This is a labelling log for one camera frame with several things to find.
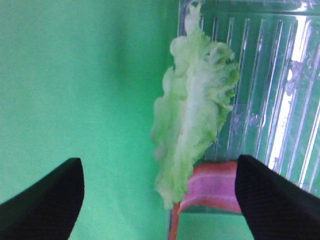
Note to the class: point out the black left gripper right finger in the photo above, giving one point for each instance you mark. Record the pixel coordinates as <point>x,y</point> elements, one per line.
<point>273,207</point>

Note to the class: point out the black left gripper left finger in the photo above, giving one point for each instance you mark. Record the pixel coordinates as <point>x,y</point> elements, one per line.
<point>48,209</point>

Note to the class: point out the bacon strip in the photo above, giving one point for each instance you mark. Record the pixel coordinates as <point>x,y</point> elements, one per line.
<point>211,185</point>

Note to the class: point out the green lettuce leaf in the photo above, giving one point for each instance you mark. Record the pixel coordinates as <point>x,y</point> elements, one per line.
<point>196,101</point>

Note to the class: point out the left clear plastic tray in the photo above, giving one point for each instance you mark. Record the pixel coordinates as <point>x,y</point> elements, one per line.
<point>276,104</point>

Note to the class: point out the green tablecloth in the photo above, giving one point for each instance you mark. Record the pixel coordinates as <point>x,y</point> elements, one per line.
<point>78,78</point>

